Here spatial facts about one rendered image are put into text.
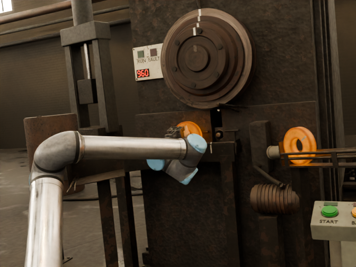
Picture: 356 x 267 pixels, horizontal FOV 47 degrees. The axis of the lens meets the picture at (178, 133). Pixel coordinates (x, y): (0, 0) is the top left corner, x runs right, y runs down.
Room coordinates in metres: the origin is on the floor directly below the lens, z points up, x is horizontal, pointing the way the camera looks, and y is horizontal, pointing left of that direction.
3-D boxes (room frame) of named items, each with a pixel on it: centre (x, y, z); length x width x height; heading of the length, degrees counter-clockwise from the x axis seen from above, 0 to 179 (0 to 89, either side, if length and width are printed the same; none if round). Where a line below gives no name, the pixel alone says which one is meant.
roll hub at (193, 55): (1.91, -0.13, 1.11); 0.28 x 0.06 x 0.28; 64
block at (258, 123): (1.90, -0.39, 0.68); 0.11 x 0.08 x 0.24; 154
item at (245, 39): (2.00, -0.17, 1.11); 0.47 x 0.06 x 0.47; 64
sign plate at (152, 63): (2.24, 0.09, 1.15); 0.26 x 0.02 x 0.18; 64
